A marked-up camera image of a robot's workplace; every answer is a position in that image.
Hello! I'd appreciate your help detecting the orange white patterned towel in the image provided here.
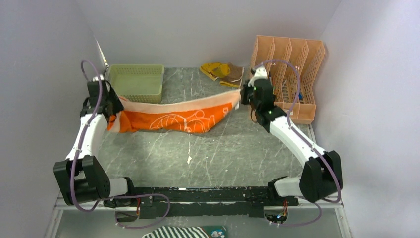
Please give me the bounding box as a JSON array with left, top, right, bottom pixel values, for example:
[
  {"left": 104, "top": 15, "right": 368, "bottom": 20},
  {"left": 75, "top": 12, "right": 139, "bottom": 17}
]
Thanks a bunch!
[{"left": 107, "top": 89, "right": 241, "bottom": 133}]

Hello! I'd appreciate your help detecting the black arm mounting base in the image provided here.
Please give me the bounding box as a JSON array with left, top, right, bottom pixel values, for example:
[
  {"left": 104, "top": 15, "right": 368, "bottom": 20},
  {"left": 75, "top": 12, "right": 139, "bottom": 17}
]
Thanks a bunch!
[{"left": 103, "top": 185, "right": 299, "bottom": 220}]

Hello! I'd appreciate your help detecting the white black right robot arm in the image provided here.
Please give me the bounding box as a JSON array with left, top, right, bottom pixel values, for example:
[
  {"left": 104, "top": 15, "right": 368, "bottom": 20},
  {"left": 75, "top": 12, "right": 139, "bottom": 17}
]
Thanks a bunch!
[{"left": 241, "top": 78, "right": 343, "bottom": 205}]

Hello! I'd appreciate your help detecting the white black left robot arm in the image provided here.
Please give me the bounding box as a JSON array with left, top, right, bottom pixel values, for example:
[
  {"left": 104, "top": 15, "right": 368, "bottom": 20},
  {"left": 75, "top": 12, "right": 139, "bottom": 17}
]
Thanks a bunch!
[{"left": 53, "top": 80, "right": 137, "bottom": 206}]

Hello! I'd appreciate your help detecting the green plastic basket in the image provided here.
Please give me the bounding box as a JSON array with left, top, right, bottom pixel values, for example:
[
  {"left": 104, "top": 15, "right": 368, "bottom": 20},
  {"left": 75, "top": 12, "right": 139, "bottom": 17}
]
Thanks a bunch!
[{"left": 105, "top": 64, "right": 164, "bottom": 104}]

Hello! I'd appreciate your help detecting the yellow brown folded towel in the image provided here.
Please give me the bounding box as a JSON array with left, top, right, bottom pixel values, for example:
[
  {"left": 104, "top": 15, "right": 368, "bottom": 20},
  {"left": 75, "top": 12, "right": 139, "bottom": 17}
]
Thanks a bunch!
[{"left": 200, "top": 62, "right": 244, "bottom": 88}]

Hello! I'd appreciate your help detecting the orange plastic file organizer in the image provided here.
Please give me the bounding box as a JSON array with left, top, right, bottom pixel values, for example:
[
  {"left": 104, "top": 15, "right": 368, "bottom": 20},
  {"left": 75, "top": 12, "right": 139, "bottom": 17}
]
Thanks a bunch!
[{"left": 250, "top": 35, "right": 326, "bottom": 124}]

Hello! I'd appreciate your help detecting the black white striped towel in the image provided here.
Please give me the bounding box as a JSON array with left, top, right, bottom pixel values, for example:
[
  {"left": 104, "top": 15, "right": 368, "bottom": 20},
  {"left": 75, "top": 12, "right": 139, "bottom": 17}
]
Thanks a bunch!
[{"left": 142, "top": 226, "right": 210, "bottom": 238}]

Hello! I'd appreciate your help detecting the teal patterned cloth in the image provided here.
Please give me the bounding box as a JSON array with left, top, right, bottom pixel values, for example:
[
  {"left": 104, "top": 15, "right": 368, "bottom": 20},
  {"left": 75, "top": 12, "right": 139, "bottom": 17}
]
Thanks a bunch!
[{"left": 200, "top": 226, "right": 228, "bottom": 238}]

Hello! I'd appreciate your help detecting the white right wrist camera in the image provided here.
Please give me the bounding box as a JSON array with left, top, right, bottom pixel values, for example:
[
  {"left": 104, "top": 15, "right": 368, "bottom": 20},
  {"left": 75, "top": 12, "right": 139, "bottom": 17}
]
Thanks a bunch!
[{"left": 247, "top": 65, "right": 268, "bottom": 87}]

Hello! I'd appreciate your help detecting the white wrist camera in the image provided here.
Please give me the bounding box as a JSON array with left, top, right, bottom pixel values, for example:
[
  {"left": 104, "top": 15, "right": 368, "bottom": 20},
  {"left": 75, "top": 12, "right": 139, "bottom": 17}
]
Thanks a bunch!
[
  {"left": 247, "top": 65, "right": 268, "bottom": 87},
  {"left": 92, "top": 74, "right": 104, "bottom": 82}
]

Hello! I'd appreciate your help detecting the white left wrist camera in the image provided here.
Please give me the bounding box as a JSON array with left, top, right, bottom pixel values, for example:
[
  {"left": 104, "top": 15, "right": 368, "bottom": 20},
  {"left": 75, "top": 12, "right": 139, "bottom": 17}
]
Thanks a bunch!
[{"left": 92, "top": 74, "right": 104, "bottom": 82}]

